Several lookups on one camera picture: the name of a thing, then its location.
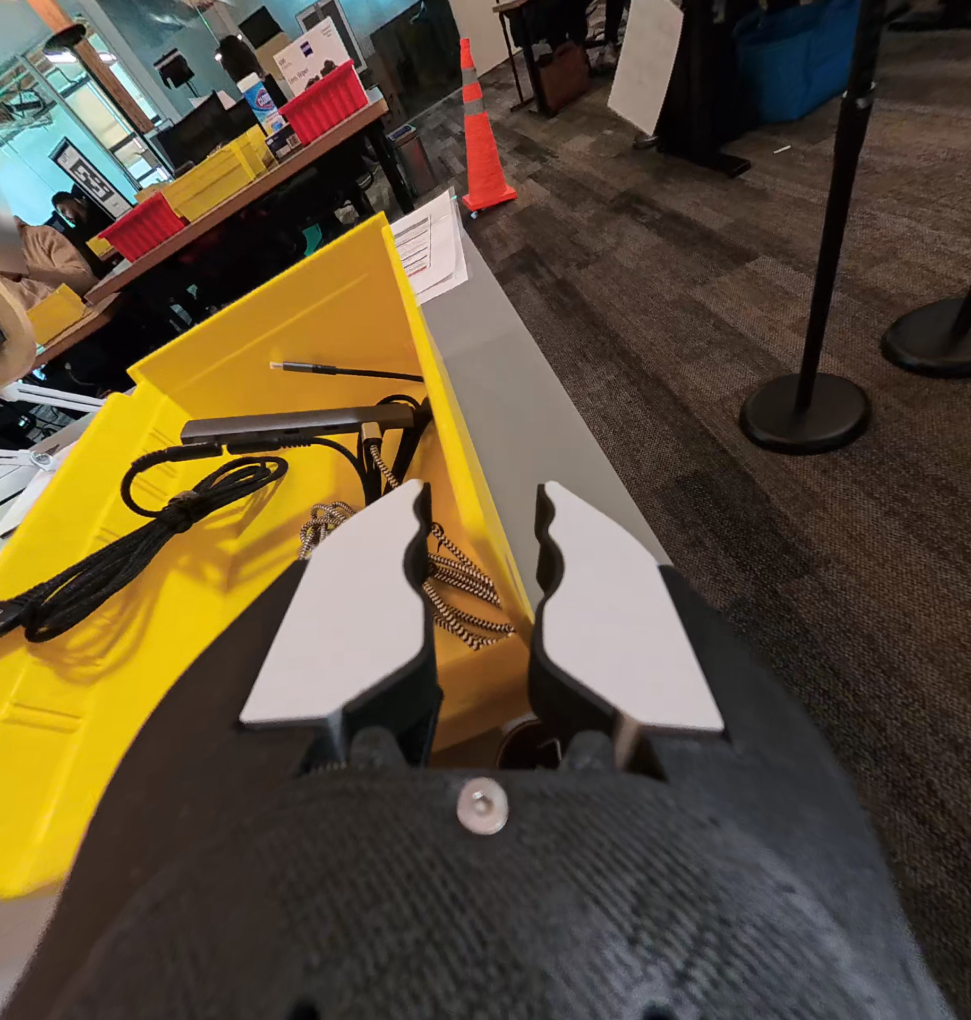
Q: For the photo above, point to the small yellow bin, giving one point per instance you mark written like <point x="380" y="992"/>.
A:
<point x="55" y="315"/>

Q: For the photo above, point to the disinfectant wipes canister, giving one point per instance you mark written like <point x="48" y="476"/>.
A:
<point x="261" y="103"/>

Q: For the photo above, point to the printed paper sheet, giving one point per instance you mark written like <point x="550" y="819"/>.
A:
<point x="434" y="247"/>

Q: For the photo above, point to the blue storage tub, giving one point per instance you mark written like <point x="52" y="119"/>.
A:
<point x="796" y="56"/>

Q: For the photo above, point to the black monitor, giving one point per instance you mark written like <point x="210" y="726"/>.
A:
<point x="199" y="127"/>

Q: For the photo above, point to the white board panel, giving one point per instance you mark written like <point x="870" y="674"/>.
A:
<point x="645" y="64"/>

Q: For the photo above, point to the white printed box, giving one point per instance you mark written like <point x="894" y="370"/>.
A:
<point x="310" y="52"/>

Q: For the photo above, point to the yellow storage bin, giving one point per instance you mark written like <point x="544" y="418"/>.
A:
<point x="207" y="187"/>

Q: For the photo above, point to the grey USB hub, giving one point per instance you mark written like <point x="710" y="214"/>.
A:
<point x="294" y="422"/>

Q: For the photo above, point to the orange traffic cone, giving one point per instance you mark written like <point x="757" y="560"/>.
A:
<point x="481" y="143"/>

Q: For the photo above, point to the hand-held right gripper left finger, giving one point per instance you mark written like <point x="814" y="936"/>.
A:
<point x="350" y="629"/>

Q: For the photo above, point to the red plastic bin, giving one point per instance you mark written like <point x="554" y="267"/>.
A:
<point x="147" y="227"/>
<point x="326" y="108"/>

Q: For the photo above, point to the grey trash can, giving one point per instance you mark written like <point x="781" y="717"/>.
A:
<point x="414" y="163"/>

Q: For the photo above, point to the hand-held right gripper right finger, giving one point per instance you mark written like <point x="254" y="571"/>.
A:
<point x="621" y="637"/>

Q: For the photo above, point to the black stanchion post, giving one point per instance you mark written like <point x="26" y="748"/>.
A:
<point x="804" y="414"/>
<point x="932" y="335"/>

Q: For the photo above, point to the large yellow plastic bin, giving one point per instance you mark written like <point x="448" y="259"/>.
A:
<point x="254" y="335"/>

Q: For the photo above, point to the marker pattern banner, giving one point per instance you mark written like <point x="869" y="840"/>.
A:
<point x="95" y="187"/>

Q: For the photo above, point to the long wooden table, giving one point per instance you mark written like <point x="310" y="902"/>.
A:
<point x="310" y="151"/>

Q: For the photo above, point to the grey desk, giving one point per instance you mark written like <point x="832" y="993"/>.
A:
<point x="517" y="414"/>

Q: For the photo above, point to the black pendant lamp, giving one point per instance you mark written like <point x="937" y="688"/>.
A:
<point x="63" y="38"/>

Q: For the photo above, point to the black stand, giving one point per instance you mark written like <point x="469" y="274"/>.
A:
<point x="701" y="95"/>

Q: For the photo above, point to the brown leather bag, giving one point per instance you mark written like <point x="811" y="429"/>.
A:
<point x="565" y="76"/>

